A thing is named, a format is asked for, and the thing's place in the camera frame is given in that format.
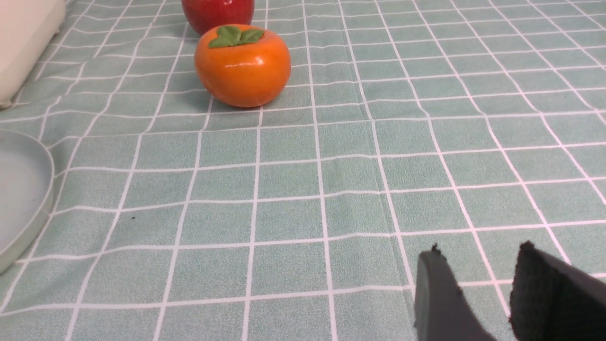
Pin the red apple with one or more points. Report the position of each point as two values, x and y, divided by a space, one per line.
203 15

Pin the green checkered tablecloth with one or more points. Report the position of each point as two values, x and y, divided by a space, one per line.
473 124

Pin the orange persimmon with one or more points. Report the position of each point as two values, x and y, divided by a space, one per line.
242 65

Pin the grey round plate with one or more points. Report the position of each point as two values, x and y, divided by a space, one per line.
27 173

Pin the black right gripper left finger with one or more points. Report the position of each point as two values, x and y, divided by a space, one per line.
442 312

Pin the cream white toaster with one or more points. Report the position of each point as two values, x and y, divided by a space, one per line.
26 29

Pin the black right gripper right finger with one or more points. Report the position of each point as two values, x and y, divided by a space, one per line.
554 301

